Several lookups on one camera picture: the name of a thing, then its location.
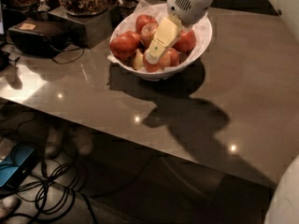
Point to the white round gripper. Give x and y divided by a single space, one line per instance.
189 6

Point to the yellow-red apple front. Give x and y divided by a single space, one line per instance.
153 67

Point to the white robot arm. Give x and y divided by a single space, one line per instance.
180 14

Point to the red apple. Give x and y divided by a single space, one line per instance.
174 56
125 45
142 20
186 41

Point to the white ceramic bowl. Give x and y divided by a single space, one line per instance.
203 33

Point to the red apple back left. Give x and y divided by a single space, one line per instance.
142 20

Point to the red apple front right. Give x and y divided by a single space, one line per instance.
174 56

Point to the white paper bowl liner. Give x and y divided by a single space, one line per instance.
132 37

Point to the red apple far left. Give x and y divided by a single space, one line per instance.
125 45

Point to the black cup with spoon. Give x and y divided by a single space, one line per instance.
126 5

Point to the grey metal stand box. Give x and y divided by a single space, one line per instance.
85 31

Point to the metal scoop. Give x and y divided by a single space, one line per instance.
43 6

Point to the black device with label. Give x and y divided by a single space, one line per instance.
39 38

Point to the shoe under table right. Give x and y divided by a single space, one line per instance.
83 141

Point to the shoe under table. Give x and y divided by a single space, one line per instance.
83 141
54 142

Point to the shoe under table left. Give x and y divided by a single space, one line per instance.
54 142

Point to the blue box on floor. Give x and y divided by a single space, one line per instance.
16 165

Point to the white shoe left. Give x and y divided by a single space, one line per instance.
8 206

